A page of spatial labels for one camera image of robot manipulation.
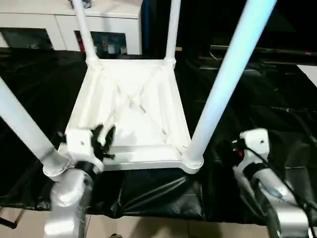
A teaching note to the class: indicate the white plastic table top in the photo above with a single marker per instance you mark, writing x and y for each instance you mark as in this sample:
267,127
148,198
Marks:
128,104

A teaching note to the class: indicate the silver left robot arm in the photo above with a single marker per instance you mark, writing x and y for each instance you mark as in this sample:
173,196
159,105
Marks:
67,193

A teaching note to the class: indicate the black plastic mat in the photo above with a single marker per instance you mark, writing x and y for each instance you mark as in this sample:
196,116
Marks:
260,111

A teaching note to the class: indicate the red carton behind glass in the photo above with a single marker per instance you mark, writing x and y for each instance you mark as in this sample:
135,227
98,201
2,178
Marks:
80,44

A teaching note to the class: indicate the white flat board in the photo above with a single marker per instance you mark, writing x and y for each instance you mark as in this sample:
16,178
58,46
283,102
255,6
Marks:
308,74

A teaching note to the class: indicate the white glass-door cabinet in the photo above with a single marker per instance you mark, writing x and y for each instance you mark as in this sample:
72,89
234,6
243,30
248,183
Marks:
49,22

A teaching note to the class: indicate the grey object on cabinet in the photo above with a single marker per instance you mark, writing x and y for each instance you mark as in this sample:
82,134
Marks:
88,3

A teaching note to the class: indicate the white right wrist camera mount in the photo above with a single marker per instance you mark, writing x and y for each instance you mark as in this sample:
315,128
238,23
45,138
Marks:
257,138

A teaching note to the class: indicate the blue vertical post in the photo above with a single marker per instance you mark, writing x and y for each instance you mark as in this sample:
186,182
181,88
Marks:
146,24

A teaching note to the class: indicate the black folding table frame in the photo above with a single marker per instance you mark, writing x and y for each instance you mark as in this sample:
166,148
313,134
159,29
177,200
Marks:
10,220

